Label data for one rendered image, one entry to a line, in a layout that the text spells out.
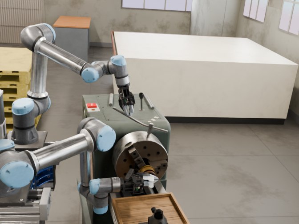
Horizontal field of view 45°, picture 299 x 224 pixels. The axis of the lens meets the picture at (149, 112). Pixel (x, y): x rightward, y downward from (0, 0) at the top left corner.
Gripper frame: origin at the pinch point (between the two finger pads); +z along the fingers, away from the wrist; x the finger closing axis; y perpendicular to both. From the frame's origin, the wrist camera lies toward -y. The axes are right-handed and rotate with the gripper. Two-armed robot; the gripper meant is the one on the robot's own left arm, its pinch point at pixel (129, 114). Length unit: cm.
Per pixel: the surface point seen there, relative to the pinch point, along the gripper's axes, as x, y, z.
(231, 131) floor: 175, -238, 182
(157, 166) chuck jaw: 6.6, 18.1, 26.7
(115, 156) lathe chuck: -13.9, 7.5, 19.1
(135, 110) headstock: 9.0, -28.5, 11.4
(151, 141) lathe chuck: 7.0, 12.2, 13.8
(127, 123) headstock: -1.4, -7.9, 9.0
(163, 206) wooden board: 4, 26, 49
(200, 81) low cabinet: 149, -271, 107
